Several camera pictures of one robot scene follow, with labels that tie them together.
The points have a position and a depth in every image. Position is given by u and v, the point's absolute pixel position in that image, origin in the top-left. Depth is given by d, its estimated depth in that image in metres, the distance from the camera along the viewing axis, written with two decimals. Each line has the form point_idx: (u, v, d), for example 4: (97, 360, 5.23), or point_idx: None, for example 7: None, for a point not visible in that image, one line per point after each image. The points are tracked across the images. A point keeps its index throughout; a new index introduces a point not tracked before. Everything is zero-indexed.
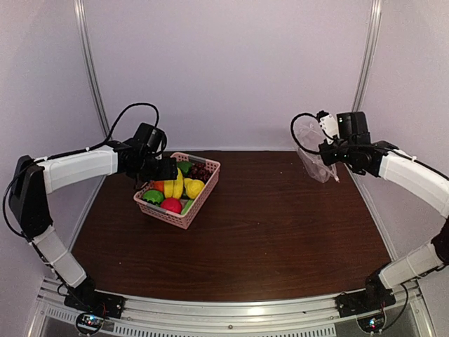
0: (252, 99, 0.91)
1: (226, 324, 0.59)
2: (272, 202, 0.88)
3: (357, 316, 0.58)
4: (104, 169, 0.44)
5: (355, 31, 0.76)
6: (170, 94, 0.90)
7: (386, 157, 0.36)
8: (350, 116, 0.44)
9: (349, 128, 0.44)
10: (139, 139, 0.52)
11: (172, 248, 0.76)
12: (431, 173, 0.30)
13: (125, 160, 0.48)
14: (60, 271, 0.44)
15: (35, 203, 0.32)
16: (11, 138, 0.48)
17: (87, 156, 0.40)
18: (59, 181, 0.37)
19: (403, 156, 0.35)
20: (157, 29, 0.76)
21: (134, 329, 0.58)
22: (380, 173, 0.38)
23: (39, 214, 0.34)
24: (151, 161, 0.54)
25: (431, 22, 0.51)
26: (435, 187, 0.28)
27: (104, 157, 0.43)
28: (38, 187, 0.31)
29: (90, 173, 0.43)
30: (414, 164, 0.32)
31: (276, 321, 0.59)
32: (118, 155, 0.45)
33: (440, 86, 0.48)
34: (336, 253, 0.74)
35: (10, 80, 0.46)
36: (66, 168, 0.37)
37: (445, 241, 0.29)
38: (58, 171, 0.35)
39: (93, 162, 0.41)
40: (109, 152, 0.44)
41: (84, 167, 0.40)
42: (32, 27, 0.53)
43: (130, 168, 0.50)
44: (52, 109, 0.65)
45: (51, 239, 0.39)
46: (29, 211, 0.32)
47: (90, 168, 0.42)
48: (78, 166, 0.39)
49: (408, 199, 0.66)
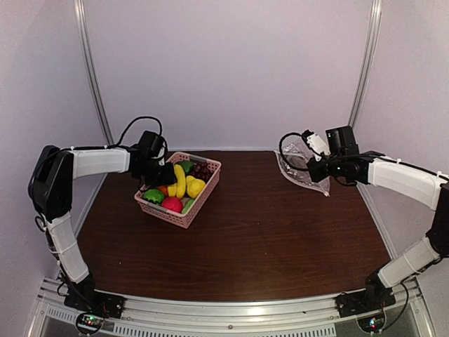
0: (252, 99, 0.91)
1: (226, 324, 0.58)
2: (272, 202, 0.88)
3: (357, 316, 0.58)
4: (116, 167, 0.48)
5: (355, 31, 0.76)
6: (170, 95, 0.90)
7: (372, 164, 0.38)
8: (337, 131, 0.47)
9: (338, 141, 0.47)
10: (144, 144, 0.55)
11: (172, 248, 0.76)
12: (412, 171, 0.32)
13: (134, 163, 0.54)
14: (66, 263, 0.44)
15: (66, 182, 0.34)
16: (11, 139, 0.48)
17: (105, 152, 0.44)
18: (82, 170, 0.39)
19: (388, 160, 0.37)
20: (158, 29, 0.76)
21: (134, 329, 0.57)
22: (369, 178, 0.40)
23: (66, 196, 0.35)
24: (155, 165, 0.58)
25: (432, 22, 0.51)
26: (419, 182, 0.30)
27: (119, 154, 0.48)
28: (69, 169, 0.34)
29: (105, 169, 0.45)
30: (397, 166, 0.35)
31: (276, 321, 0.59)
32: (130, 156, 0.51)
33: (440, 87, 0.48)
34: (336, 253, 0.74)
35: (10, 81, 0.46)
36: (90, 159, 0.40)
37: (440, 234, 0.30)
38: (83, 161, 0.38)
39: (111, 158, 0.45)
40: (123, 151, 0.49)
41: (104, 160, 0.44)
42: (31, 26, 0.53)
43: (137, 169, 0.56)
44: (51, 108, 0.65)
45: (63, 228, 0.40)
46: (56, 195, 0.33)
47: (107, 163, 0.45)
48: (97, 159, 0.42)
49: (405, 198, 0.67)
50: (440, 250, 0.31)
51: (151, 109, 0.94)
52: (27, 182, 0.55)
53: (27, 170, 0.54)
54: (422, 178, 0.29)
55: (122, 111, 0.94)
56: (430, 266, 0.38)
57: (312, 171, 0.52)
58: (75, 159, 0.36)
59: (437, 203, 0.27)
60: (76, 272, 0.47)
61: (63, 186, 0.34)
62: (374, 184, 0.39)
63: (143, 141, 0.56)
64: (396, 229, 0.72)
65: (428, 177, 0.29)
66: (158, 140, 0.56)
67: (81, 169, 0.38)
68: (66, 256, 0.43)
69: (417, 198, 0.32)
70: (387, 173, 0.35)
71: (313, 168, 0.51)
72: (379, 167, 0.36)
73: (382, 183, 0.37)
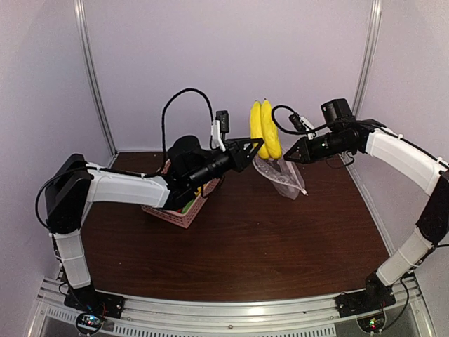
0: (252, 99, 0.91)
1: (226, 324, 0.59)
2: (272, 202, 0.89)
3: (357, 316, 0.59)
4: (151, 199, 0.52)
5: (355, 31, 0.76)
6: (170, 94, 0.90)
7: (372, 134, 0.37)
8: (332, 103, 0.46)
9: (333, 113, 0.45)
10: (180, 173, 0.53)
11: (172, 248, 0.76)
12: (412, 150, 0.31)
13: (177, 196, 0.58)
14: (67, 269, 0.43)
15: (71, 206, 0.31)
16: (10, 137, 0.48)
17: (140, 183, 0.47)
18: (106, 194, 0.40)
19: (391, 134, 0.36)
20: (158, 29, 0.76)
21: (134, 329, 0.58)
22: (366, 147, 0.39)
23: (69, 217, 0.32)
24: (204, 177, 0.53)
25: (431, 22, 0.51)
26: (417, 163, 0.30)
27: (156, 187, 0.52)
28: (81, 194, 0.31)
29: (136, 199, 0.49)
30: (398, 140, 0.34)
31: (276, 320, 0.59)
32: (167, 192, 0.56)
33: (440, 86, 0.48)
34: (336, 253, 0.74)
35: (10, 81, 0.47)
36: (120, 187, 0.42)
37: (428, 218, 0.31)
38: (107, 185, 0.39)
39: (146, 190, 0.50)
40: (161, 186, 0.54)
41: (137, 191, 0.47)
42: (32, 27, 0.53)
43: (188, 195, 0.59)
44: (51, 107, 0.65)
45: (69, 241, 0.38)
46: (60, 214, 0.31)
47: (138, 194, 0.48)
48: (130, 189, 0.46)
49: (405, 196, 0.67)
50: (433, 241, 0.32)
51: (151, 109, 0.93)
52: (27, 181, 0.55)
53: (25, 170, 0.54)
54: (422, 161, 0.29)
55: (122, 110, 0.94)
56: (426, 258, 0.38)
57: (304, 151, 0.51)
58: (93, 183, 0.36)
59: (433, 188, 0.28)
60: (80, 278, 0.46)
61: (70, 206, 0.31)
62: (370, 154, 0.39)
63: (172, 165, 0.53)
64: (396, 229, 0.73)
65: (429, 161, 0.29)
66: (179, 159, 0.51)
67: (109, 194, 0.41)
68: (66, 263, 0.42)
69: (410, 176, 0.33)
70: (386, 146, 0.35)
71: (304, 147, 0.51)
72: (380, 139, 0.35)
73: (378, 155, 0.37)
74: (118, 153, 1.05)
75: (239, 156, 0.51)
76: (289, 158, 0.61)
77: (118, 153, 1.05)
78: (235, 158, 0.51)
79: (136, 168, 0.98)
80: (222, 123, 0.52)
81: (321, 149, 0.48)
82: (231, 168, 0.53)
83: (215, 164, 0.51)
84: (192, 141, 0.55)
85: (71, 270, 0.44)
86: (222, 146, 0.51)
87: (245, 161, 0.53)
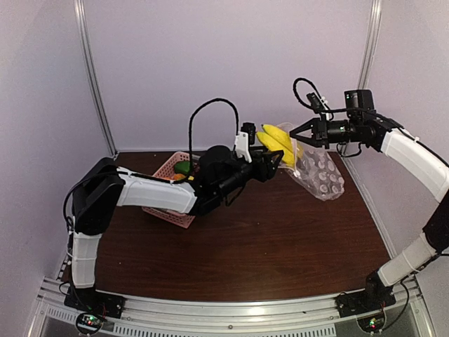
0: (253, 99, 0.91)
1: (226, 324, 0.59)
2: (272, 202, 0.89)
3: (358, 316, 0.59)
4: (177, 206, 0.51)
5: (355, 31, 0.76)
6: (170, 95, 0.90)
7: (389, 134, 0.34)
8: (356, 93, 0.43)
9: (356, 103, 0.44)
10: (208, 180, 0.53)
11: (172, 248, 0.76)
12: (426, 154, 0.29)
13: (200, 206, 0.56)
14: (76, 269, 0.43)
15: (100, 209, 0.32)
16: (10, 137, 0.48)
17: (168, 188, 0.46)
18: (135, 197, 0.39)
19: (407, 135, 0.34)
20: (158, 29, 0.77)
21: (134, 329, 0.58)
22: (382, 147, 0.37)
23: (98, 220, 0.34)
24: (230, 186, 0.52)
25: (431, 22, 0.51)
26: (431, 170, 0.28)
27: (184, 194, 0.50)
28: (109, 199, 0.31)
29: (164, 203, 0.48)
30: (414, 143, 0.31)
31: (276, 321, 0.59)
32: (193, 199, 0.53)
33: (440, 86, 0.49)
34: (336, 253, 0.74)
35: (10, 81, 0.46)
36: (149, 192, 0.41)
37: (436, 223, 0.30)
38: (137, 191, 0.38)
39: (175, 196, 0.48)
40: (187, 193, 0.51)
41: (165, 196, 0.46)
42: (32, 27, 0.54)
43: (210, 204, 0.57)
44: (52, 107, 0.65)
45: (86, 243, 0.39)
46: (89, 216, 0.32)
47: (164, 199, 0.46)
48: (160, 195, 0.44)
49: (405, 196, 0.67)
50: (436, 246, 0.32)
51: (151, 109, 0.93)
52: (27, 180, 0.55)
53: (24, 170, 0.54)
54: (435, 166, 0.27)
55: (122, 111, 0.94)
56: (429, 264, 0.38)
57: (321, 126, 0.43)
58: (124, 188, 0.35)
59: (445, 195, 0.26)
60: (85, 278, 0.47)
61: (99, 209, 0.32)
62: (386, 154, 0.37)
63: (203, 172, 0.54)
64: (396, 229, 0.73)
65: (442, 167, 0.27)
66: (210, 167, 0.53)
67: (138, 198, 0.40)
68: (78, 263, 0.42)
69: (421, 180, 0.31)
70: (402, 148, 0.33)
71: (322, 123, 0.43)
72: (396, 140, 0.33)
73: (392, 154, 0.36)
74: (118, 153, 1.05)
75: (264, 166, 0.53)
76: (295, 136, 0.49)
77: (118, 153, 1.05)
78: (260, 167, 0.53)
79: (137, 168, 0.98)
80: (250, 135, 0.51)
81: (338, 133, 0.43)
82: (257, 175, 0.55)
83: (242, 172, 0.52)
84: (222, 152, 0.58)
85: (78, 270, 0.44)
86: (249, 156, 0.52)
87: (271, 171, 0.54)
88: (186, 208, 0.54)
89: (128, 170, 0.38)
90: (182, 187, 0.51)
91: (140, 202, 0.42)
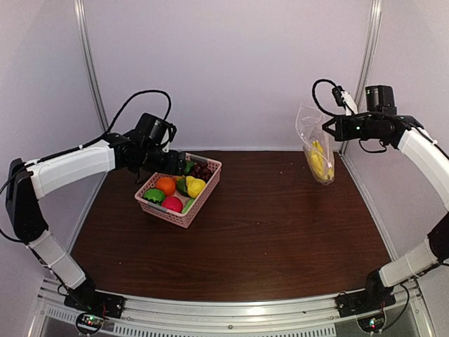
0: (252, 99, 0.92)
1: (226, 324, 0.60)
2: (273, 202, 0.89)
3: (358, 316, 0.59)
4: (102, 168, 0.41)
5: (355, 31, 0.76)
6: (170, 95, 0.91)
7: (407, 132, 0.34)
8: (377, 88, 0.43)
9: (376, 100, 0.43)
10: (142, 132, 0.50)
11: (173, 248, 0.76)
12: (439, 155, 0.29)
13: (123, 153, 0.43)
14: (59, 272, 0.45)
15: (28, 208, 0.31)
16: (9, 138, 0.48)
17: (78, 154, 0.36)
18: (50, 184, 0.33)
19: (426, 137, 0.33)
20: (158, 29, 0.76)
21: (134, 329, 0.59)
22: (400, 144, 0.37)
23: (33, 220, 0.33)
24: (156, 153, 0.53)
25: (431, 22, 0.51)
26: (442, 173, 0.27)
27: (99, 154, 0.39)
28: (29, 194, 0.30)
29: (84, 173, 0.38)
30: (432, 145, 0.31)
31: (276, 321, 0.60)
32: (116, 151, 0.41)
33: (440, 86, 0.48)
34: (336, 253, 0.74)
35: (10, 80, 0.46)
36: (59, 170, 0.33)
37: (440, 232, 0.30)
38: (50, 176, 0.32)
39: (91, 160, 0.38)
40: (104, 148, 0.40)
41: (81, 165, 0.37)
42: (32, 28, 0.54)
43: (129, 162, 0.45)
44: (51, 108, 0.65)
45: (48, 243, 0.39)
46: (22, 221, 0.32)
47: (84, 167, 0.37)
48: (72, 166, 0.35)
49: (406, 196, 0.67)
50: (438, 254, 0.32)
51: (151, 109, 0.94)
52: None
53: None
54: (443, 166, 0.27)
55: (122, 110, 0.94)
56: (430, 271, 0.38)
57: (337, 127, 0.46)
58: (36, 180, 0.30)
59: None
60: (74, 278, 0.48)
61: (29, 207, 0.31)
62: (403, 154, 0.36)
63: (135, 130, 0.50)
64: (396, 229, 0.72)
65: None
66: (157, 124, 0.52)
67: (53, 184, 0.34)
68: (56, 268, 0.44)
69: (429, 180, 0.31)
70: (419, 148, 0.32)
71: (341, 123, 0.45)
72: (414, 140, 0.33)
73: (408, 154, 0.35)
74: None
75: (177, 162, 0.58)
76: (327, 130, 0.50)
77: None
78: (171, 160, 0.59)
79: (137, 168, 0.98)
80: (172, 131, 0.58)
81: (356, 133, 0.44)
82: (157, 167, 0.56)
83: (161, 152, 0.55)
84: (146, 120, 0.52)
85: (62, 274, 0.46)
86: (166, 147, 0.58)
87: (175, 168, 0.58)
88: (115, 167, 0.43)
89: (34, 161, 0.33)
90: (95, 146, 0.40)
91: (59, 185, 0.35)
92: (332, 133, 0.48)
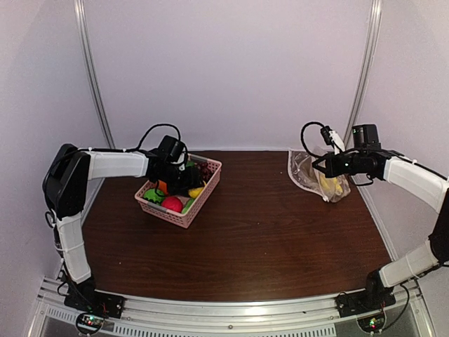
0: (252, 99, 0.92)
1: (226, 324, 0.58)
2: (272, 202, 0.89)
3: (358, 316, 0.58)
4: (135, 171, 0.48)
5: (356, 31, 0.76)
6: (170, 95, 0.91)
7: (389, 161, 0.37)
8: (363, 128, 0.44)
9: (361, 138, 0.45)
10: (164, 149, 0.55)
11: (172, 248, 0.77)
12: (423, 172, 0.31)
13: (153, 168, 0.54)
14: (70, 262, 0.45)
15: (78, 183, 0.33)
16: (10, 138, 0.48)
17: (123, 155, 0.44)
18: (97, 171, 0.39)
19: (405, 159, 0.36)
20: (158, 30, 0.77)
21: (134, 329, 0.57)
22: (384, 174, 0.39)
23: (77, 196, 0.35)
24: (174, 170, 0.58)
25: (431, 22, 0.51)
26: (428, 183, 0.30)
27: (135, 159, 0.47)
28: (85, 170, 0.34)
29: (120, 173, 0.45)
30: (413, 165, 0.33)
31: (276, 321, 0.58)
32: (148, 161, 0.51)
33: (440, 86, 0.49)
34: (336, 253, 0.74)
35: (10, 81, 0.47)
36: (106, 161, 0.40)
37: (439, 236, 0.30)
38: (99, 162, 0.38)
39: (130, 161, 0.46)
40: (142, 156, 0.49)
41: (121, 163, 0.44)
42: (31, 29, 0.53)
43: (155, 174, 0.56)
44: (52, 108, 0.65)
45: (74, 227, 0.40)
46: (68, 195, 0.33)
47: (123, 166, 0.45)
48: (115, 162, 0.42)
49: (408, 199, 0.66)
50: (438, 256, 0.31)
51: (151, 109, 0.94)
52: (28, 180, 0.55)
53: (25, 170, 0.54)
54: (431, 179, 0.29)
55: (122, 111, 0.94)
56: (429, 272, 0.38)
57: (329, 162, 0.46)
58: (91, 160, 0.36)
59: (443, 206, 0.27)
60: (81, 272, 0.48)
61: (78, 182, 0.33)
62: (389, 180, 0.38)
63: (158, 148, 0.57)
64: (396, 230, 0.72)
65: (436, 179, 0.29)
66: (179, 145, 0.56)
67: (99, 172, 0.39)
68: (70, 255, 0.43)
69: (423, 198, 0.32)
70: (401, 171, 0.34)
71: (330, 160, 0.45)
72: (396, 165, 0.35)
73: (393, 180, 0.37)
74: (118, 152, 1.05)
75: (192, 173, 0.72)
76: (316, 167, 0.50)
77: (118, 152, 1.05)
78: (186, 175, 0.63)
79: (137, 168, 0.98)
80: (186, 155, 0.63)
81: (344, 168, 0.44)
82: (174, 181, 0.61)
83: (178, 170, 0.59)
84: (167, 140, 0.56)
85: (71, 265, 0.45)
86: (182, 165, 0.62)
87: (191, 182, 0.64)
88: (144, 173, 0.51)
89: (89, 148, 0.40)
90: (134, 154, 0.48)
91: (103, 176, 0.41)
92: (323, 170, 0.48)
